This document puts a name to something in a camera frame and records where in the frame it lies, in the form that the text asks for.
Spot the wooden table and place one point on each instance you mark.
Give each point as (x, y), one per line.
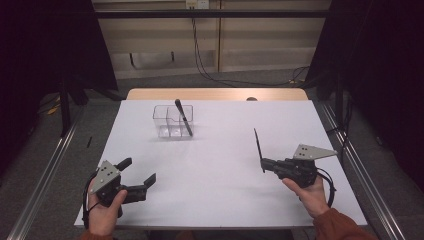
(216, 94)

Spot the person's right hand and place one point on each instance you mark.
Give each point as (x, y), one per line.
(313, 200)

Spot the thin black makeup brush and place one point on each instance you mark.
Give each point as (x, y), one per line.
(258, 146)

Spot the white table cover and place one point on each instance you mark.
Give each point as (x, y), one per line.
(213, 173)

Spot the black curtain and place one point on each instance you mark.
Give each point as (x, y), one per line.
(383, 66)
(33, 50)

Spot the black metal stand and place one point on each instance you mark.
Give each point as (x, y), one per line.
(65, 113)
(339, 110)

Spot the white wall power outlet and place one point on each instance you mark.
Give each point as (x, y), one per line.
(197, 4)

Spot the large black makeup brush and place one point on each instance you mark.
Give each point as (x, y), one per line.
(183, 116)

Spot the beige background desk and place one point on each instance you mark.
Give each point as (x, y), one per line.
(213, 13)

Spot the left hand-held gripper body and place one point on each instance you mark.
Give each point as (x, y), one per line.
(105, 178)

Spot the metal floor rail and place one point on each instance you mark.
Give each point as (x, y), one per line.
(43, 186)
(366, 186)

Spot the person's left hand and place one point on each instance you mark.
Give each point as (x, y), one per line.
(103, 218)

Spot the clear acrylic organizer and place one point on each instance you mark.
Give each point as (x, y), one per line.
(163, 126)

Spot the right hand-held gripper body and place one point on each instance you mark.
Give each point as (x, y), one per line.
(296, 168)

